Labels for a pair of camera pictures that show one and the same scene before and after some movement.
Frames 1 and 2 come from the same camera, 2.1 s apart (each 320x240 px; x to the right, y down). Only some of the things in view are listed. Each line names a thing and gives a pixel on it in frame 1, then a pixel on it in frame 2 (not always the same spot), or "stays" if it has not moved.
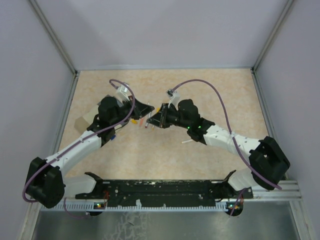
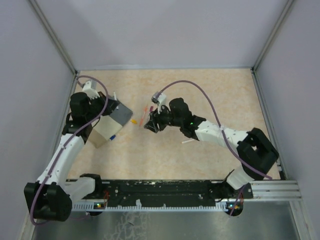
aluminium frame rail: x=290 y=191 stays
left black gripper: x=141 y=109 to x=112 y=104
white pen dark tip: x=187 y=141 stays
